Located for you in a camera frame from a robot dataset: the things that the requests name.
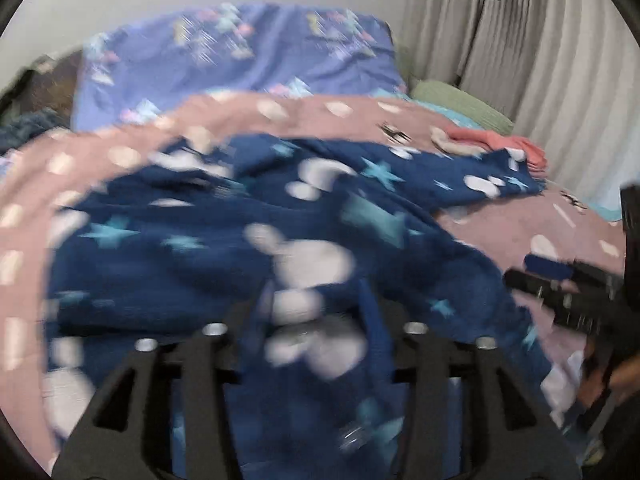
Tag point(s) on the pink polka dot duvet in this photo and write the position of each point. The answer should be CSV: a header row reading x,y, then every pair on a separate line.
x,y
141,404

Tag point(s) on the brown patterned headboard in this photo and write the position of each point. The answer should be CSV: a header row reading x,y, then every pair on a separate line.
x,y
53,85

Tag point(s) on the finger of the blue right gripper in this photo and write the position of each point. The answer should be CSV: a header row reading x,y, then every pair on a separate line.
x,y
550,269

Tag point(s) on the green pillow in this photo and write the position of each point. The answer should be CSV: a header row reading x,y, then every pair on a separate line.
x,y
438,93

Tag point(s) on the stack of folded pink clothes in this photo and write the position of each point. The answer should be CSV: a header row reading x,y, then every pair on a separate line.
x,y
476,142

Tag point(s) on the dark teal blanket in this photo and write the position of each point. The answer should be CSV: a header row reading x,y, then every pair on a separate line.
x,y
24,128

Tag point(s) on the grey curtain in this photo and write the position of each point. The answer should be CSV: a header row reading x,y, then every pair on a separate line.
x,y
566,72

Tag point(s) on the navy star fleece pajama top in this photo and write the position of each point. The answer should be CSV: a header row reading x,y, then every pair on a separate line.
x,y
326,224

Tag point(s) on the purple tree print pillow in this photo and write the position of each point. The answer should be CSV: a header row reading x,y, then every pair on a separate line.
x,y
136,72

